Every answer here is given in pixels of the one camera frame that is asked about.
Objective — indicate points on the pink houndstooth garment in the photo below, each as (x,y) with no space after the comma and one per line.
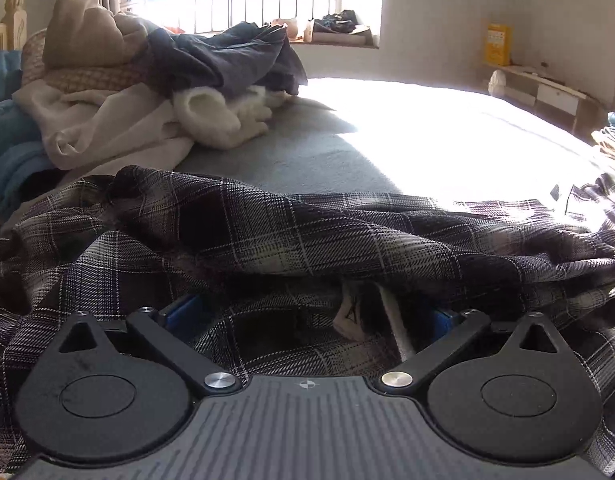
(69,80)

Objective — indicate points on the folded clothes stack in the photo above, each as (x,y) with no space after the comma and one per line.
(605,137)

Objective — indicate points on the white fleece garment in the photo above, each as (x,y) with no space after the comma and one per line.
(215,122)

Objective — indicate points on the dark navy garment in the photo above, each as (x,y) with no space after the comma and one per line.
(243,56)

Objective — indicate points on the white low shelf unit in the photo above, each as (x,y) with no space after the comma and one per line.
(572,110)

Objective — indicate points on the light blue garment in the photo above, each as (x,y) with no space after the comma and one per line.
(22,153)

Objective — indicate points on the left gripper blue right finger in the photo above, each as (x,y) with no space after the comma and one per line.
(442,322)

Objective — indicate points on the dark plaid flannel pants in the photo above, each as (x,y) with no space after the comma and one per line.
(332,284)

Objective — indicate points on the cream white sheet garment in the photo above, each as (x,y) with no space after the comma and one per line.
(103,131)

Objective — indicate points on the yellow box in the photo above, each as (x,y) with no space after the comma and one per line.
(498,45)

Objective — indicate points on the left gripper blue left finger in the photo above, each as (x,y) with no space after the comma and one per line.
(183,318)

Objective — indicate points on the dark cloth in box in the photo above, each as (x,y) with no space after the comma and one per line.
(340,28)

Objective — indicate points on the cream wooden headboard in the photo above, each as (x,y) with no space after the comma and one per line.
(14,25)

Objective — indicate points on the beige hooded sweatshirt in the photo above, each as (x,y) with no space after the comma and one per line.
(82,33)

